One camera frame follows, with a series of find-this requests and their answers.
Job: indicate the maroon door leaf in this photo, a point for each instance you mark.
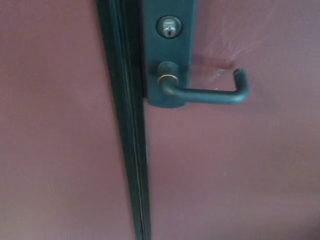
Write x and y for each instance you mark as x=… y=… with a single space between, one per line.
x=225 y=162
x=50 y=120

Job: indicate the black door edge strip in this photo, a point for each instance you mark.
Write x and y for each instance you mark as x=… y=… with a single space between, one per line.
x=126 y=105

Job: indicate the silver lock cylinder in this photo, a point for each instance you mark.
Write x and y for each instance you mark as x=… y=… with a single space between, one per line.
x=169 y=27

